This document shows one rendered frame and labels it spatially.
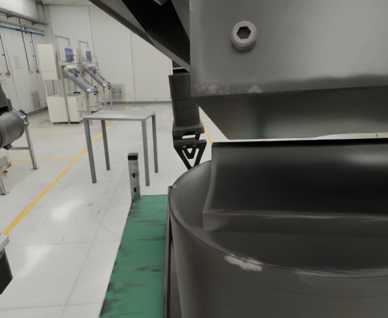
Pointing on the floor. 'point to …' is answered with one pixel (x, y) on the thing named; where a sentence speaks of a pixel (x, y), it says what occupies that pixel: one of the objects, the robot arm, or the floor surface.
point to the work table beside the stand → (106, 137)
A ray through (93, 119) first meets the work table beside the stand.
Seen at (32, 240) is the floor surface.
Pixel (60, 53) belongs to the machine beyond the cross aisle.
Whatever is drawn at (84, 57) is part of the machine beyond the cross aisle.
